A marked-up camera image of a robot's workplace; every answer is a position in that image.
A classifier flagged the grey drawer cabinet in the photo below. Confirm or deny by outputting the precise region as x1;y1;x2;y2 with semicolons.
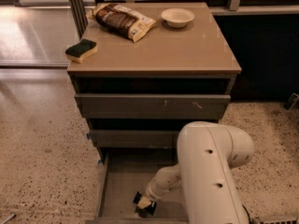
67;3;241;157

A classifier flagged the grey open bottom drawer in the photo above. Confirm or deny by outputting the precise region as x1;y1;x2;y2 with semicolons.
85;152;189;224

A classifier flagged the grey top drawer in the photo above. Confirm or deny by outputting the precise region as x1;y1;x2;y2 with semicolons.
75;93;231;119

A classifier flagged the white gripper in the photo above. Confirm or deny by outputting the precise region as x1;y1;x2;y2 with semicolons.
137;180;166;209

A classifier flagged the metal floor vent grate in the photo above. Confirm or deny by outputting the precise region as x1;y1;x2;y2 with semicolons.
251;216;299;224

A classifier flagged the metal rod on floor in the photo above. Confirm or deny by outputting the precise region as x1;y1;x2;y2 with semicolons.
0;214;16;224

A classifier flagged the white ceramic bowl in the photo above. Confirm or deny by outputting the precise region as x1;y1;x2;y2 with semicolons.
161;8;194;28

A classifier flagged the dark blue rxbar wrapper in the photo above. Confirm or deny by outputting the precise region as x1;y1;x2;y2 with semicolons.
133;191;157;217

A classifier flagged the dark metal window post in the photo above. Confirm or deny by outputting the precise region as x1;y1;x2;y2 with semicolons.
68;0;88;39

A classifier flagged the yellow green sponge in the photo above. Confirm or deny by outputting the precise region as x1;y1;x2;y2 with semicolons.
65;39;98;63

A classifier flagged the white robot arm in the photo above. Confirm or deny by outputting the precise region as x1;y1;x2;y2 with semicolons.
134;121;254;224

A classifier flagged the grey middle drawer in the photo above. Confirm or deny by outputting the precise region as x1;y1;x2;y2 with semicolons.
89;130;178;148

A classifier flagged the brown and cream chip bag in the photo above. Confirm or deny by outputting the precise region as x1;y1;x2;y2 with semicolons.
86;4;156;42

